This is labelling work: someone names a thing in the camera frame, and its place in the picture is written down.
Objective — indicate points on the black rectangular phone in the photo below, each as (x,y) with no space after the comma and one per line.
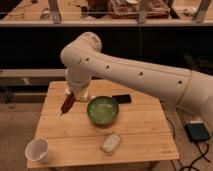
(121,99)

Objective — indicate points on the green ceramic bowl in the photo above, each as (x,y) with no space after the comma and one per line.
(102,110)

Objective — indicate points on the wooden side table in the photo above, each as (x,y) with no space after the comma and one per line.
(75,141)

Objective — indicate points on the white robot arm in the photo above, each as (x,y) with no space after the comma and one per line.
(187,89)

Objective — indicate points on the black power adapter box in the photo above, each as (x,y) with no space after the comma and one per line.
(197,132)

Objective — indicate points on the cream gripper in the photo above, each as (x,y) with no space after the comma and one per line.
(81,95)

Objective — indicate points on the white ceramic cup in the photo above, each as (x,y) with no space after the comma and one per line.
(37,150)

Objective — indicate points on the long background workbench shelf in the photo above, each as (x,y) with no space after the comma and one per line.
(67,12)

